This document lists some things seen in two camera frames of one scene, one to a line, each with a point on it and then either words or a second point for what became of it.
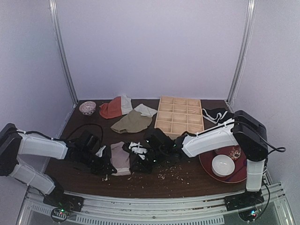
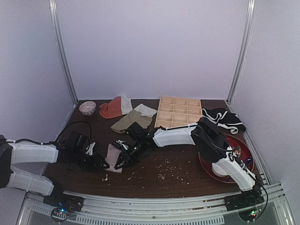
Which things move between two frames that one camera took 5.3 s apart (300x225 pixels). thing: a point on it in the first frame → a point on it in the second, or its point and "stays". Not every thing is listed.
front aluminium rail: x=197 y=210 stays
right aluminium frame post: x=243 y=51 stays
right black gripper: x=137 y=161 → x=124 y=154
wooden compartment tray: x=176 y=116 stays
